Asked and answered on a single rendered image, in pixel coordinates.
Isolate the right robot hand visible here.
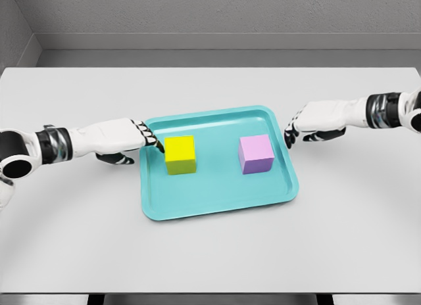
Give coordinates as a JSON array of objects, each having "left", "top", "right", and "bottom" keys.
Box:
[{"left": 284, "top": 100, "right": 347, "bottom": 150}]

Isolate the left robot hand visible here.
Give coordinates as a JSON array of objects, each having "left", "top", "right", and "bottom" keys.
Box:
[{"left": 91, "top": 118, "right": 165, "bottom": 166}]

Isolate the yellow cube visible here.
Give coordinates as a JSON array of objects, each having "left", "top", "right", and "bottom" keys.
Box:
[{"left": 164, "top": 135, "right": 198, "bottom": 176}]

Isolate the pink cube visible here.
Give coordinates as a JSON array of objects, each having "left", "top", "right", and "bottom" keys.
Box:
[{"left": 238, "top": 133, "right": 275, "bottom": 176}]

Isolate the teal plastic tray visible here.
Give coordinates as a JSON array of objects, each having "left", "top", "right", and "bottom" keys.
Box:
[{"left": 140, "top": 105, "right": 300, "bottom": 223}]

